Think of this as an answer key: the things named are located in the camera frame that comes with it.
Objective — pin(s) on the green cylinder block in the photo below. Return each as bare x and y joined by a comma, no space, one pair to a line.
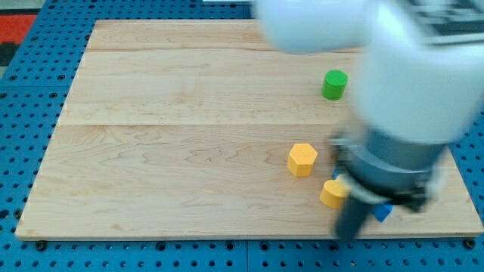
334,84

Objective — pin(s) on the blue cube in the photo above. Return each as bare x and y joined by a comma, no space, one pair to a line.
380,212

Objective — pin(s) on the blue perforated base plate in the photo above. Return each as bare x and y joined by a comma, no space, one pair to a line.
33,90

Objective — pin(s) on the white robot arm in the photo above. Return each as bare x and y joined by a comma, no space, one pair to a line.
418,86

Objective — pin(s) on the yellow rounded block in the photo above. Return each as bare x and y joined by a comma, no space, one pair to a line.
333,194

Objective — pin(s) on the red and black mat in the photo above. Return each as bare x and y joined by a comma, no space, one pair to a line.
15,24

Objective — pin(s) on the light wooden board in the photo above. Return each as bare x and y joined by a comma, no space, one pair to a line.
181,130

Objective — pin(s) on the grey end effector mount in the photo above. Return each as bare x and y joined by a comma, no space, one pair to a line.
381,169

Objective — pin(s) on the dark cylindrical pusher tip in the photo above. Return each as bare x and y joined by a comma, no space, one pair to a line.
351,218

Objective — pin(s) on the yellow hexagonal block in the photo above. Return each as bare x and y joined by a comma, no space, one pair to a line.
301,160

